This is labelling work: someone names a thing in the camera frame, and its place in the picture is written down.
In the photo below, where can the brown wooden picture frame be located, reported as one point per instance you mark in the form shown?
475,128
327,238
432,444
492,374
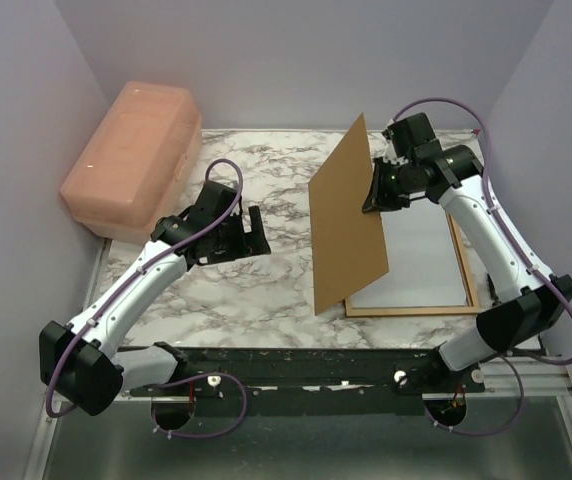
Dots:
472,307

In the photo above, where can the photo of white building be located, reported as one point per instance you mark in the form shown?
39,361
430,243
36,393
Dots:
423,266

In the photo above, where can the black mounting base rail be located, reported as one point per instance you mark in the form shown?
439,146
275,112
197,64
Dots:
221,382

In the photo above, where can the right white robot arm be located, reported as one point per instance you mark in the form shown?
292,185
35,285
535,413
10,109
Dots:
531,297

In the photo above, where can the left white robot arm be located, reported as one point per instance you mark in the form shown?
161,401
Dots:
82,359

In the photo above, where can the pink translucent plastic storage box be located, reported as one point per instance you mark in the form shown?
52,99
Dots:
137,164

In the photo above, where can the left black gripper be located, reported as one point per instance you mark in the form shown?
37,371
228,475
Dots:
250,243

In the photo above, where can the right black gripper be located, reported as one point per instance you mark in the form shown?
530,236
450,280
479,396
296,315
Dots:
379,199

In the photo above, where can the brown fibreboard backing board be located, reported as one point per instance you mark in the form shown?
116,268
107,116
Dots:
348,247

